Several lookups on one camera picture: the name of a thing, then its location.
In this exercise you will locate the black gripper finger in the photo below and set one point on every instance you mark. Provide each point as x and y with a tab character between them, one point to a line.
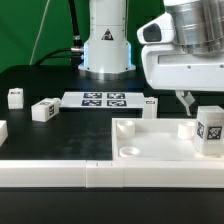
186	98

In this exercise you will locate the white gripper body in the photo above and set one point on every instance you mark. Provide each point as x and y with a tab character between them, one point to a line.
167	66

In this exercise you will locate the white square tabletop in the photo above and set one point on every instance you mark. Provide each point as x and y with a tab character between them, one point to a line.
158	139

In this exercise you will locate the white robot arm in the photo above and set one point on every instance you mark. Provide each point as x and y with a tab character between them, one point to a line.
198	26

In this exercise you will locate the white plate with AprilTags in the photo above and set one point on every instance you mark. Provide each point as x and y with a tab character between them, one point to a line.
102	100

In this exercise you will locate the white U-shaped obstacle fence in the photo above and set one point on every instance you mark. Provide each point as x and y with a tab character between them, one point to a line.
113	173

